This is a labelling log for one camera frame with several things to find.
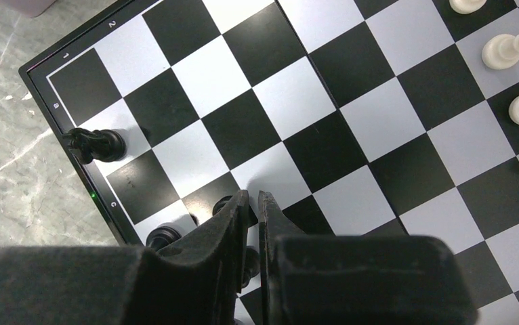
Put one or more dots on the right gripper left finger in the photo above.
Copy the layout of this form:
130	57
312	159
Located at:
194	280

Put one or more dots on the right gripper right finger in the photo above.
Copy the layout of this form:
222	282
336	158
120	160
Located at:
325	279

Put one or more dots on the black rook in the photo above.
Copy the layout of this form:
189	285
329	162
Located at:
251	267

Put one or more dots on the black pawn second row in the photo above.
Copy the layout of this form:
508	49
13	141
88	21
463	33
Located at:
223	205

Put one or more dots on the black piece corner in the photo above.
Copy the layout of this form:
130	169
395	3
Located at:
105	145

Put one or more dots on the black and white chessboard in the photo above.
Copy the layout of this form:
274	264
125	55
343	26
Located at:
360	117

